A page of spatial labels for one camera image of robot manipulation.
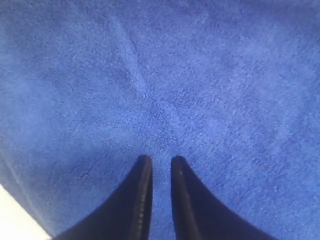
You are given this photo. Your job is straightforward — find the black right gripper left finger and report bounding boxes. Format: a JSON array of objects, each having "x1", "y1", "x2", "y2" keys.
[{"x1": 55, "y1": 155, "x2": 153, "y2": 240}]

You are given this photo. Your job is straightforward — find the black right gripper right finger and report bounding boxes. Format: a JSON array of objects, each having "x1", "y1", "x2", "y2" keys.
[{"x1": 170, "y1": 156, "x2": 273, "y2": 240}]

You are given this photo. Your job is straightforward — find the blue towel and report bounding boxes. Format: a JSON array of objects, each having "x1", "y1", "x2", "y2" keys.
[{"x1": 0, "y1": 0, "x2": 320, "y2": 240}]

